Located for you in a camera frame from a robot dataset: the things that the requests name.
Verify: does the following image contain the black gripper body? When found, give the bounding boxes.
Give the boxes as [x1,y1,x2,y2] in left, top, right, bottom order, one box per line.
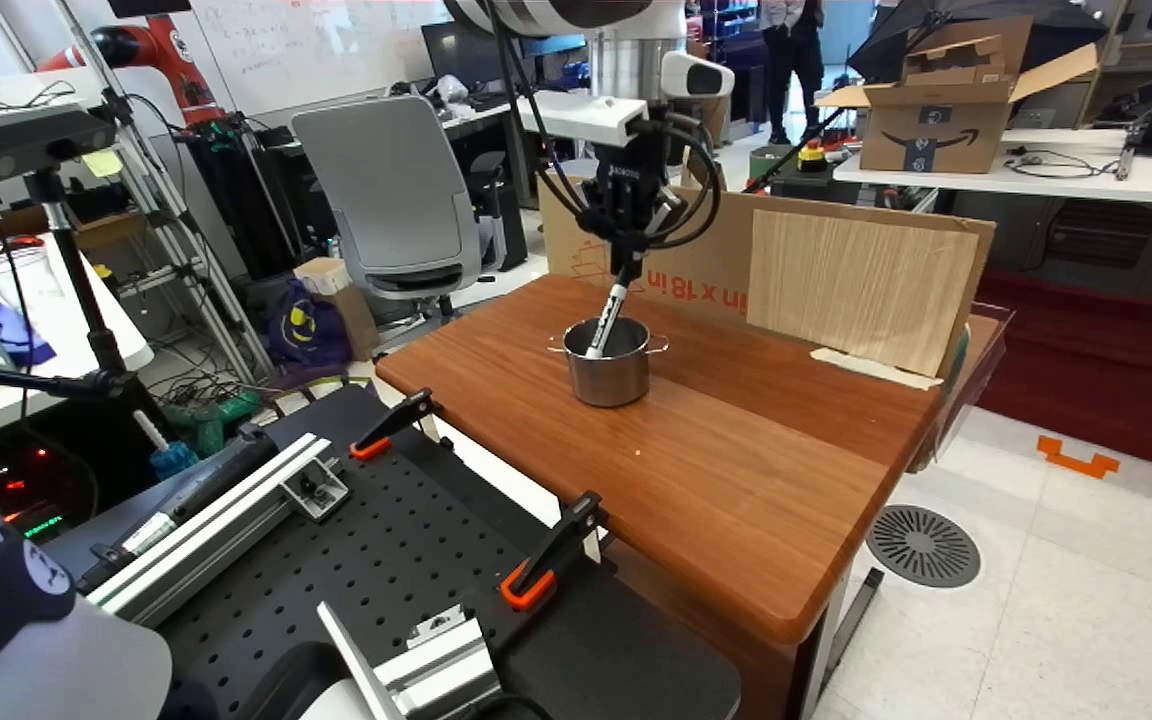
[580,129,681,258]

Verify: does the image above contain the white flat strip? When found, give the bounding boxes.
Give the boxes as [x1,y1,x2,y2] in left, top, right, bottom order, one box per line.
[805,344,950,397]

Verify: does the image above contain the black box red lights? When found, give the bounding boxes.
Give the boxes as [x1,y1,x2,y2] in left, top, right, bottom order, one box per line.
[0,419,105,545]

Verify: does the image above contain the grey table leg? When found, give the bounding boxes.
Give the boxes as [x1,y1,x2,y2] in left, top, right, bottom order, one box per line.
[814,564,891,706]

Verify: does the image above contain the white long table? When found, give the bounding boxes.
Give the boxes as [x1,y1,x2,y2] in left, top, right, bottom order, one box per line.
[827,122,1152,214]

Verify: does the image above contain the black perforated board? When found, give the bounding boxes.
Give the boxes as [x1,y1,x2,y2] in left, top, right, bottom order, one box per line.
[154,385,749,720]

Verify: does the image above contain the grey office chair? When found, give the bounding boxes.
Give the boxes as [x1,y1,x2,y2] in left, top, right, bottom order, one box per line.
[284,91,503,330]

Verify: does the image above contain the blue object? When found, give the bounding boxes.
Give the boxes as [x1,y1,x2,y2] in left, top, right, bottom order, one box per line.
[0,288,62,372]

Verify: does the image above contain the standing person dark clothes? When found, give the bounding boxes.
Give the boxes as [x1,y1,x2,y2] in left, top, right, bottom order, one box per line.
[752,0,827,147]

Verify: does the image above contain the round floor drain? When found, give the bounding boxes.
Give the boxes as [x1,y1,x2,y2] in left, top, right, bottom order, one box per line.
[863,501,987,597]

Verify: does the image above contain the silver bowl with handles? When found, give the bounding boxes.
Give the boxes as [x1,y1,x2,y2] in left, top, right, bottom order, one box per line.
[544,312,676,414]

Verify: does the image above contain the purple colourful printed bag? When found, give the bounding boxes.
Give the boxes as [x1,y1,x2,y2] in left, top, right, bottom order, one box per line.
[256,258,384,381]

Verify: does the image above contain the silver metal stand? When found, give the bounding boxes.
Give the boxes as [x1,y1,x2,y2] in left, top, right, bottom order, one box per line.
[53,0,282,393]

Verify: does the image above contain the light corrugated cardboard panel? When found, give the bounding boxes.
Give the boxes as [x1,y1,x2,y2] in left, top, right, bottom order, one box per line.
[745,202,987,381]

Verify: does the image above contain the short aluminium extrusion bracket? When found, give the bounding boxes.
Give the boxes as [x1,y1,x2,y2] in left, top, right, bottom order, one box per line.
[314,597,510,720]

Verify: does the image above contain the black tripod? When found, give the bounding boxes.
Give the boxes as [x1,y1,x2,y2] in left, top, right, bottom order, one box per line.
[0,169,154,414]

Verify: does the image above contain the brown cardboard panel red print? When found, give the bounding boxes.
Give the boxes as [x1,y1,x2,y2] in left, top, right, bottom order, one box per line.
[535,173,1003,333]

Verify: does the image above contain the navy white cap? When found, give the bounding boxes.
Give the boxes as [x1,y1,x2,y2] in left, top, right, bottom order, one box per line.
[0,478,176,720]

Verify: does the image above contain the long aluminium extrusion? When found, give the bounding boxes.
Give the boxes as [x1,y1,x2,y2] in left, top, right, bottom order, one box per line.
[85,428,356,629]

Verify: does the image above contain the black marker white label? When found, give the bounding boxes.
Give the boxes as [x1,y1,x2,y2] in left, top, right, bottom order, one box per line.
[583,277,636,366]

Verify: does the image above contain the white side table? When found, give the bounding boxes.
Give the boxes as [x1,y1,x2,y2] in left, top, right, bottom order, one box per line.
[0,229,157,459]

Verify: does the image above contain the open brown shipping box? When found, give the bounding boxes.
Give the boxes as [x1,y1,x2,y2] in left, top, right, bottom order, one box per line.
[818,13,1105,179]

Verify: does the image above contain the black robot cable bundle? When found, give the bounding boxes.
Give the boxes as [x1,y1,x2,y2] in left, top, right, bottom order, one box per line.
[490,0,729,258]

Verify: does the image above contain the orange black bar clamp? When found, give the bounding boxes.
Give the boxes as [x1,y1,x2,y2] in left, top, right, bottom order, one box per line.
[495,487,607,616]
[346,385,443,470]

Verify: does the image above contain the red machine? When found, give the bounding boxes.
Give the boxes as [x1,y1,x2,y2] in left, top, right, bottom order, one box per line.
[39,10,229,134]

